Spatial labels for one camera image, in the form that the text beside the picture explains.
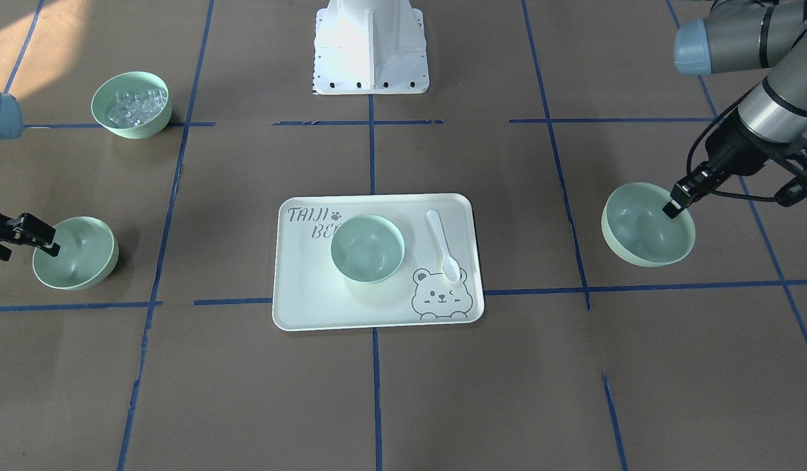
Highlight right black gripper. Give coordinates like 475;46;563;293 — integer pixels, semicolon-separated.
0;212;60;260

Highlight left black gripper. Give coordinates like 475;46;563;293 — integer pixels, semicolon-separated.
662;117;780;218

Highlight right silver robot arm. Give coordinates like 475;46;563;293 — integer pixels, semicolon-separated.
0;92;60;262

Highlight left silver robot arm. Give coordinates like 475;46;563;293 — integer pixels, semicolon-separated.
663;1;807;218

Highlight green bowl with ice cubes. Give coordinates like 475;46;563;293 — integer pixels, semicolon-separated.
90;71;173;139

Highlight white plastic spoon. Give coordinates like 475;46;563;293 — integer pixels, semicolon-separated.
426;209;462;283

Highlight pale green serving tray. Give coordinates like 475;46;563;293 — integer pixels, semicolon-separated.
272;193;485;331

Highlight green bowl on tray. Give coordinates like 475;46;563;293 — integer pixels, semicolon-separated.
330;214;405;284

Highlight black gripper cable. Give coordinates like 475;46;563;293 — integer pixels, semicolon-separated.
686;85;780;203

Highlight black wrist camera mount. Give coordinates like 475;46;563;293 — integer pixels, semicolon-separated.
774;131;807;207

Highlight white camera stand column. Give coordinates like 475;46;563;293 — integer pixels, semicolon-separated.
312;1;430;96

